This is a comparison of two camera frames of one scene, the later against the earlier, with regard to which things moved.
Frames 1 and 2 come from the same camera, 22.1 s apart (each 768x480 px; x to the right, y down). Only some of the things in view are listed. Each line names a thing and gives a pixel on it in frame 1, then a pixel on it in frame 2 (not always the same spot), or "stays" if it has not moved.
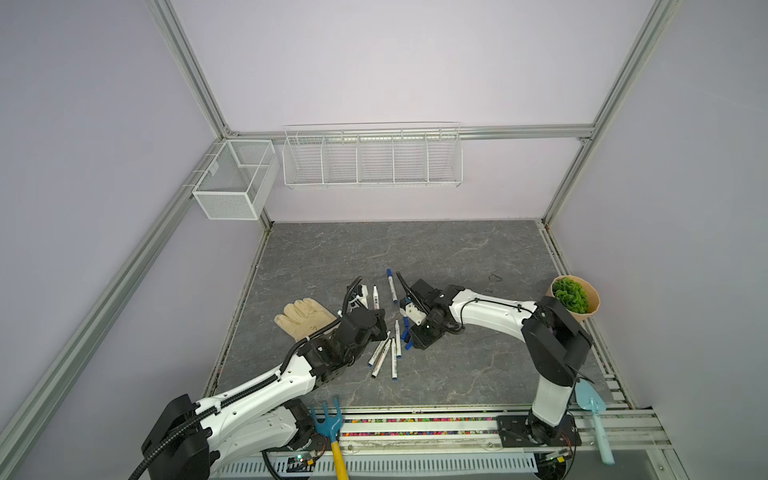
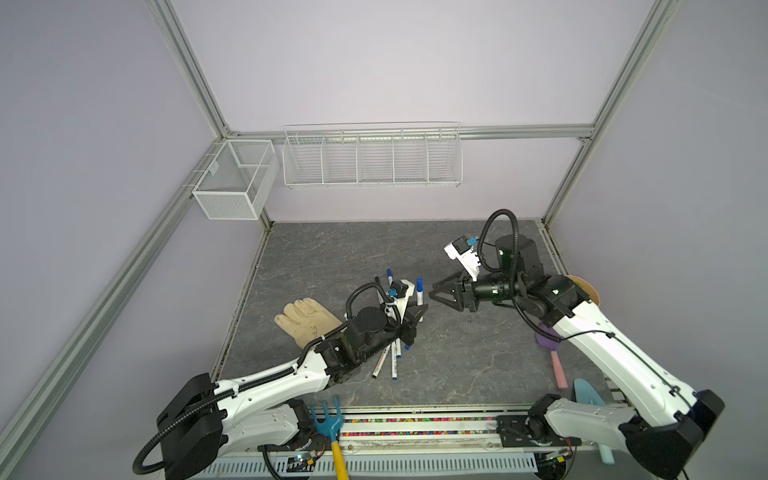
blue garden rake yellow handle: (331, 426) stays
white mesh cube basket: (237, 182) stays
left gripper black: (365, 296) → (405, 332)
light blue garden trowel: (589, 398) stays
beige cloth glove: (304, 317) stays
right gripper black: (420, 340) → (463, 291)
